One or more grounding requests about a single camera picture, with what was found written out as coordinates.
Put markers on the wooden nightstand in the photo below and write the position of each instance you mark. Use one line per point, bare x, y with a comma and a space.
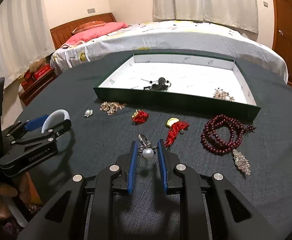
28, 95

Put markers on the white jade bangle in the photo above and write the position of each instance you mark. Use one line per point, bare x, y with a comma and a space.
53, 117

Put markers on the silver pearl ring pendant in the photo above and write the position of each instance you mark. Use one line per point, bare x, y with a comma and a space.
147, 150

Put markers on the pearl flower brooch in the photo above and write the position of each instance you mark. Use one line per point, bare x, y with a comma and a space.
88, 113

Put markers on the pink pillow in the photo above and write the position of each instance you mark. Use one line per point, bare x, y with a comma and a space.
86, 36

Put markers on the wooden headboard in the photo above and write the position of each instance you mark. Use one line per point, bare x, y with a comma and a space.
62, 33

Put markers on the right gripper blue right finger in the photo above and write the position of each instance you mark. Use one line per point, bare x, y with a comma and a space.
162, 164

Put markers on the bed with white sheet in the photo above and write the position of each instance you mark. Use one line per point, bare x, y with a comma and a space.
182, 35

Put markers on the wooden door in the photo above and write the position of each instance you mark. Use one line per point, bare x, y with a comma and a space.
282, 43

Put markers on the orange pillow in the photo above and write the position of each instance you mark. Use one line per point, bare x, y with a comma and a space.
87, 26

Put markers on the white left curtain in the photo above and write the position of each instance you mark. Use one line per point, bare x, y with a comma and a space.
24, 37

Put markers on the dark red bead mala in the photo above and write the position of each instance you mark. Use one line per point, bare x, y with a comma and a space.
222, 134

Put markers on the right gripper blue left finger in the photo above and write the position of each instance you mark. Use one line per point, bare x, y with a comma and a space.
132, 167

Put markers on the white window curtain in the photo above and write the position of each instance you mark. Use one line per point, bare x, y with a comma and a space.
240, 14

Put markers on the brown plush toy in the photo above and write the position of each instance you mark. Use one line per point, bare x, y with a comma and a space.
34, 67

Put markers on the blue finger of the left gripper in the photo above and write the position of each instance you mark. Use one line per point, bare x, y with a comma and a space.
58, 130
35, 123

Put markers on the wall switch plate left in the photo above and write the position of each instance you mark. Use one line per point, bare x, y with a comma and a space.
92, 10

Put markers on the dark grey table cloth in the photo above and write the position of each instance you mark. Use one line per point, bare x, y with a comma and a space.
94, 143

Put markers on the small red tassel charm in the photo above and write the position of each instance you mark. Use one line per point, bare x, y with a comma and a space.
139, 117

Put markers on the person left hand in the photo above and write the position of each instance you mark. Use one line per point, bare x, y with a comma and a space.
22, 191

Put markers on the long red tassel charm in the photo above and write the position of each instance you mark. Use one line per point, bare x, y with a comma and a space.
175, 127

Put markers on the silver crystal tassel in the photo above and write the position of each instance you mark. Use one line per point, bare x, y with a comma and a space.
241, 162

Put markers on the red box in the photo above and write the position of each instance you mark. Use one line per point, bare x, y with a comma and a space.
41, 71

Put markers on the green shallow tray box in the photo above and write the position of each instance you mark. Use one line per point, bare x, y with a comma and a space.
208, 83

